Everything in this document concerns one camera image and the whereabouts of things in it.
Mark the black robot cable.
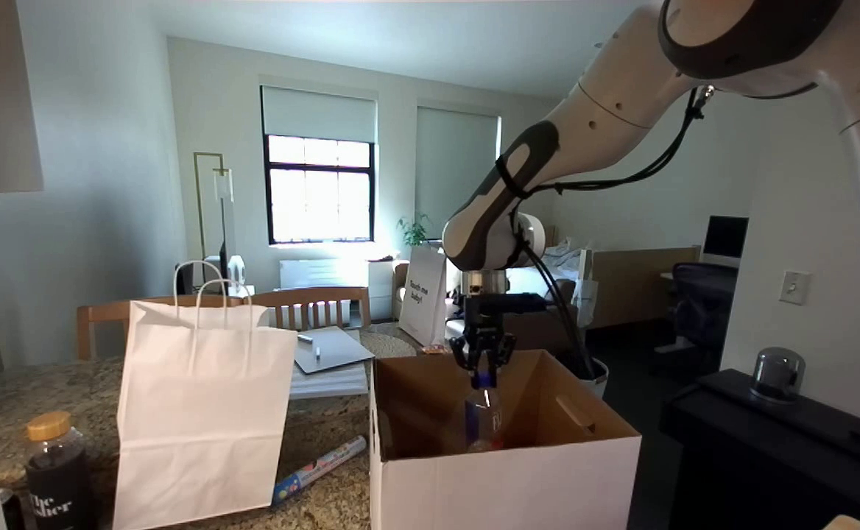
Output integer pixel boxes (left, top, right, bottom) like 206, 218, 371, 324
507, 85, 717, 381

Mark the long blue white carton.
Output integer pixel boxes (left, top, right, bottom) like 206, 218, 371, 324
270, 435, 368, 506

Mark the grey notebook with pen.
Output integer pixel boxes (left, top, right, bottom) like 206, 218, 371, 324
292, 324, 377, 381

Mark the wooden dining chair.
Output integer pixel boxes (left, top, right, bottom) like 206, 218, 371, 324
251, 284, 373, 334
72, 293, 206, 362

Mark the dark computer monitor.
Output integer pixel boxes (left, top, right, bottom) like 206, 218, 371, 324
700, 213, 751, 265

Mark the Fiji water bottle blue cap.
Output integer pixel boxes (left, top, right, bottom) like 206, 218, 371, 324
461, 374, 500, 455

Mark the black office chair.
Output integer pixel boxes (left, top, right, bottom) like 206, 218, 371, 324
664, 260, 741, 381

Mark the white paper stack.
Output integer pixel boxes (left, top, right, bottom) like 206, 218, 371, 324
287, 360, 371, 402

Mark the white paper bag with handles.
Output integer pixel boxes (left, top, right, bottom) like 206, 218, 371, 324
108, 257, 301, 530

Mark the dark bottle with tan cap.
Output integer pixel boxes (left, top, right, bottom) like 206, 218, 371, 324
18, 410, 99, 530

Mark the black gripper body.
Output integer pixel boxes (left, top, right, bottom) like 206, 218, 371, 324
454, 288, 519, 368

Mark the white radiator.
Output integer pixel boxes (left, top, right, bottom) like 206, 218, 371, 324
277, 257, 373, 294

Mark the white printed paper bag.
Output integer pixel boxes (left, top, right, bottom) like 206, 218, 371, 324
394, 245, 454, 351

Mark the small waste bin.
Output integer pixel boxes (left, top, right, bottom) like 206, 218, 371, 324
570, 351, 613, 402

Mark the black side table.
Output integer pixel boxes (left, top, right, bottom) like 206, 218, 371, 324
656, 366, 860, 530

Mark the white wall outlet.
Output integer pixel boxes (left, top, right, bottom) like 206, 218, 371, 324
776, 268, 812, 309

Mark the black framed window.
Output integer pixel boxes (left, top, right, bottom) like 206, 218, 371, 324
262, 134, 377, 248

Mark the large open cardboard box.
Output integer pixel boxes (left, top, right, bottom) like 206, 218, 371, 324
366, 349, 644, 530

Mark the small clear bottle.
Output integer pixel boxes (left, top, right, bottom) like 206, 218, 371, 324
223, 250, 255, 304

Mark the brown sofa with bedding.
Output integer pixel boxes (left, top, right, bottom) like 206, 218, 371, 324
441, 243, 589, 356

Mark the thin metal floor stand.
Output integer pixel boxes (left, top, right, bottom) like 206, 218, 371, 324
190, 147, 242, 297

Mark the grey glass jar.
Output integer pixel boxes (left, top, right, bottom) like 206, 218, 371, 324
747, 344, 809, 402

